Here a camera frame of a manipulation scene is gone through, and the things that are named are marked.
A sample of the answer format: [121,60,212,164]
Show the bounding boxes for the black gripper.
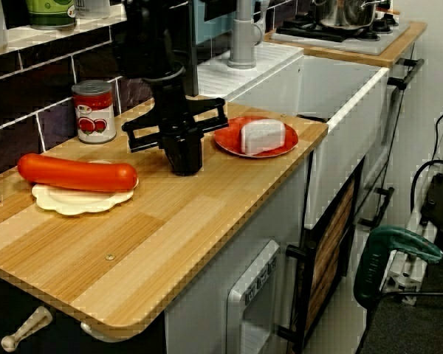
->
[121,72,230,176]

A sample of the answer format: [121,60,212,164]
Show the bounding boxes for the red round plate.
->
[213,116,299,159]

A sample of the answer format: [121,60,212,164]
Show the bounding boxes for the white soap bar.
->
[240,118,286,156]

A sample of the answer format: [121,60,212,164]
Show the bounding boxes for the red toy sausage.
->
[17,153,139,193]

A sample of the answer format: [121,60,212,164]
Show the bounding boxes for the tomato soup can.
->
[71,80,117,145]

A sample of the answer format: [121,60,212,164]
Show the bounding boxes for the cream scalloped plate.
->
[31,160,136,217]

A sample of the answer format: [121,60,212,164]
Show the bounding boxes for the grey toy faucet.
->
[227,0,264,70]

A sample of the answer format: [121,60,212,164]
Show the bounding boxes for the white kitchen cabinet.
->
[164,153,313,354]

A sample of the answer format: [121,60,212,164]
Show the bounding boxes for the grey dishwasher panel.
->
[227,239,281,354]

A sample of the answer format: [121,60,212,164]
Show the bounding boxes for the white toy sink unit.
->
[197,41,391,229]

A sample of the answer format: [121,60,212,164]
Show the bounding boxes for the small white lidded container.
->
[75,0,111,20]

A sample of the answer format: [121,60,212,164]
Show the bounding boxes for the wood slat cabinet door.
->
[302,158,366,351]

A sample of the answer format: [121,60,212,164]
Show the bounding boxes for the green vegetable can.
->
[24,0,77,31]

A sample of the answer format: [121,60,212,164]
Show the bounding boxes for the steel cooking pot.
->
[312,0,387,32]

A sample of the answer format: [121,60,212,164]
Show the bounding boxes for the green power drill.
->
[354,225,443,302]

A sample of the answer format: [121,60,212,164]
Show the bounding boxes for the grey toy stove top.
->
[271,13,411,52]

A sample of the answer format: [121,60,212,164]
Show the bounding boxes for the black bar handle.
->
[360,187,395,229]
[387,58,425,91]
[278,243,318,344]

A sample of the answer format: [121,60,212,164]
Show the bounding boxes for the cream hook handle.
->
[80,320,148,342]

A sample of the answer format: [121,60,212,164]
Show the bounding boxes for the thick black cable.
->
[409,159,443,222]

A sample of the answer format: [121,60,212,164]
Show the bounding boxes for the cream lever handle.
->
[0,305,54,352]

